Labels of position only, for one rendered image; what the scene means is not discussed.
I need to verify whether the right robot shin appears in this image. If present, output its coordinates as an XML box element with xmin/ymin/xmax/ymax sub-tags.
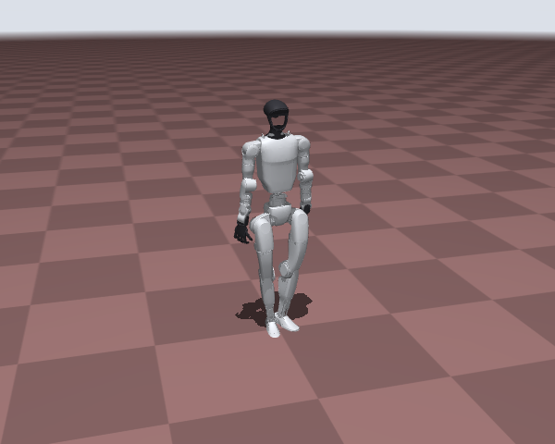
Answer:
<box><xmin>258</xmin><ymin>268</ymin><xmax>275</xmax><ymax>325</ymax></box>

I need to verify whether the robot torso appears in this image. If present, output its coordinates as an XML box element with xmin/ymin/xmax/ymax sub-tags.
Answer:
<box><xmin>255</xmin><ymin>130</ymin><xmax>298</xmax><ymax>226</ymax></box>

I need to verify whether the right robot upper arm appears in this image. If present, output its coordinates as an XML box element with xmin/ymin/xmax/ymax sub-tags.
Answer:
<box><xmin>241</xmin><ymin>140</ymin><xmax>261</xmax><ymax>191</ymax></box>

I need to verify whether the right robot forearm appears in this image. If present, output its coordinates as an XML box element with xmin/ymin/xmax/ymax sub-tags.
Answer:
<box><xmin>237</xmin><ymin>180</ymin><xmax>253</xmax><ymax>224</ymax></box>

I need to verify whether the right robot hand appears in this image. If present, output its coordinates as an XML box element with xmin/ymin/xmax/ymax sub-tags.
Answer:
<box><xmin>234</xmin><ymin>216</ymin><xmax>253</xmax><ymax>244</ymax></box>

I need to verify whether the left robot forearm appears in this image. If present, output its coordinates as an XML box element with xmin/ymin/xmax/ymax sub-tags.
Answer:
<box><xmin>300</xmin><ymin>180</ymin><xmax>313</xmax><ymax>210</ymax></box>

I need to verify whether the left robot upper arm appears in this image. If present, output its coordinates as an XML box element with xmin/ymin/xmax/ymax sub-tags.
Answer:
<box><xmin>294</xmin><ymin>135</ymin><xmax>314</xmax><ymax>183</ymax></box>

